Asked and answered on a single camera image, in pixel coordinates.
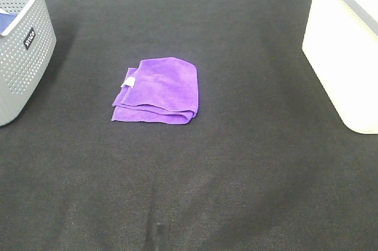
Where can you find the grey perforated plastic basket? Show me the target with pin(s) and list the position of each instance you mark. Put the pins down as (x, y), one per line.
(27, 45)

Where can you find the purple folded microfiber towel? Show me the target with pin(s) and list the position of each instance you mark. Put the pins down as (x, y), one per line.
(163, 90)

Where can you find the white plastic bin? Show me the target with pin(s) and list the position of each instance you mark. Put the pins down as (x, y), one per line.
(340, 43)

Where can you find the blue towel in basket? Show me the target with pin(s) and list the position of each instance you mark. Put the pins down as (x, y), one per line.
(5, 20)

